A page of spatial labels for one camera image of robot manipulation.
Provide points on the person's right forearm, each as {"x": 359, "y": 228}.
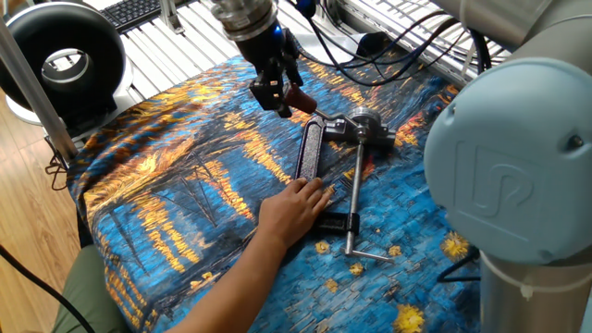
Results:
{"x": 231, "y": 291}

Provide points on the blue and yellow painting tablecloth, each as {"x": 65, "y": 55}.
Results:
{"x": 185, "y": 185}

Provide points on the green trousers leg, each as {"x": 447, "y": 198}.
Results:
{"x": 88, "y": 296}

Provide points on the person's right hand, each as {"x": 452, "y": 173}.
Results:
{"x": 289, "y": 213}

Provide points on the black computer keyboard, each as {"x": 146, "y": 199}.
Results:
{"x": 129, "y": 11}

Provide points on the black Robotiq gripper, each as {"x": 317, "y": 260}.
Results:
{"x": 270, "y": 53}

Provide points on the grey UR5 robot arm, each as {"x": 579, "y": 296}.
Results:
{"x": 509, "y": 162}

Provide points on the black C-clamp with metal screw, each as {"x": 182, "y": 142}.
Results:
{"x": 310, "y": 148}

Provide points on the aluminium profile post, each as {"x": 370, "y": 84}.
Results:
{"x": 37, "y": 97}

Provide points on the aluminium angle bracket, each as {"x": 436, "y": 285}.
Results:
{"x": 170, "y": 16}

